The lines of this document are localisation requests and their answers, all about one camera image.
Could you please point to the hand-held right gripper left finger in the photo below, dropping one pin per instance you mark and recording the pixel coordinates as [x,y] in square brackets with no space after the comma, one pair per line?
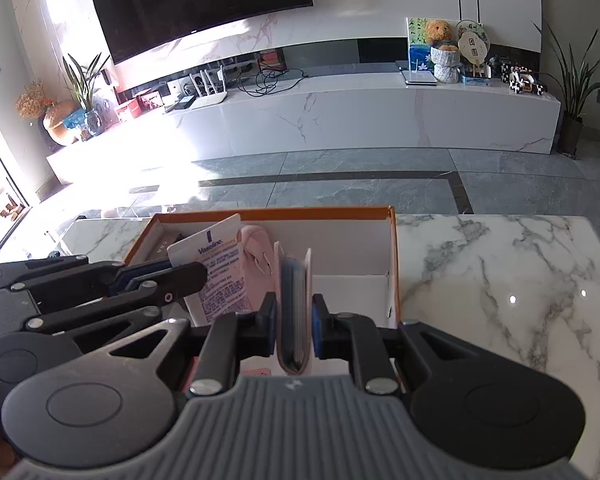
[270,325]

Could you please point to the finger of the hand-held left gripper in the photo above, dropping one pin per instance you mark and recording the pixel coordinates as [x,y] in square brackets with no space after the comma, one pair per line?
[135,275]
[190,275]

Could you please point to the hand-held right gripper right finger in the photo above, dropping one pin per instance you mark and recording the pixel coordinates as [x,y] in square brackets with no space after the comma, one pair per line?
[321,327]

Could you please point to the white lotion tube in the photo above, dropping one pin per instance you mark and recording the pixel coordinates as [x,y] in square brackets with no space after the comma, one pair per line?
[220,255]

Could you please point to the pink wallet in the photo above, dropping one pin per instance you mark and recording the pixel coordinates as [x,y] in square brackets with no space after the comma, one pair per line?
[281,285]

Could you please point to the orange cardboard box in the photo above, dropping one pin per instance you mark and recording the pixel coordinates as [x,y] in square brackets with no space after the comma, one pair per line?
[350,255]

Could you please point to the light pink pouch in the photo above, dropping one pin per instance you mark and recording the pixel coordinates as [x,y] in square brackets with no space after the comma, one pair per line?
[255,260]

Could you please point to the plant in glass vase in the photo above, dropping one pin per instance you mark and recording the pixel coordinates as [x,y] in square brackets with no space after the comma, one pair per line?
[92,120]

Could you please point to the red gift box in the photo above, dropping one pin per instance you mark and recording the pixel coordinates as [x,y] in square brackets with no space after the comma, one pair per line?
[140,107]

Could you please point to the brown clay pot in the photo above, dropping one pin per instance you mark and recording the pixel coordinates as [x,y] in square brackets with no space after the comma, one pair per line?
[60,122]

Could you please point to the black set-top box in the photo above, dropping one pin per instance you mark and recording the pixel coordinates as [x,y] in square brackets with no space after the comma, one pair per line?
[185,104]

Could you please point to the white router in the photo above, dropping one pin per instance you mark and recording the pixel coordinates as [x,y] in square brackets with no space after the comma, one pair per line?
[207,100]

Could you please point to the white marble tv cabinet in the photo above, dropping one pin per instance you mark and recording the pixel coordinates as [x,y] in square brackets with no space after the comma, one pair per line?
[355,120]

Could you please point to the silver laptop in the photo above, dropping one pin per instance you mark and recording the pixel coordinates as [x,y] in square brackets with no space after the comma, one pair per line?
[417,77]

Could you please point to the black television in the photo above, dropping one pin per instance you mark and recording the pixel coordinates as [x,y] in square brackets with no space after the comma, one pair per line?
[195,5]

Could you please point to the blue green painting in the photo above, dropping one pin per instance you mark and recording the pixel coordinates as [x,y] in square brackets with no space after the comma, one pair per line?
[417,55]

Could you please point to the black white cow figurines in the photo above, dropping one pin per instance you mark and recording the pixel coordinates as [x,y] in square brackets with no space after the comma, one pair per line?
[517,82]

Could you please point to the cream paper fan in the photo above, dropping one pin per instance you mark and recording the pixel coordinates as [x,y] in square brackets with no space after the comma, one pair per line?
[474,50]

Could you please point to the brown teddy bear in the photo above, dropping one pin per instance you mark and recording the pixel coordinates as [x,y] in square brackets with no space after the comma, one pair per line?
[437,32]

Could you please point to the potted long-leaf plant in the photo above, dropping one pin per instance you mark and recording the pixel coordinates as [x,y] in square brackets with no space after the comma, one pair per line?
[570,130]

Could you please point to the patterned round fan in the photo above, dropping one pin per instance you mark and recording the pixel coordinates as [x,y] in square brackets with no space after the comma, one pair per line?
[467,26]

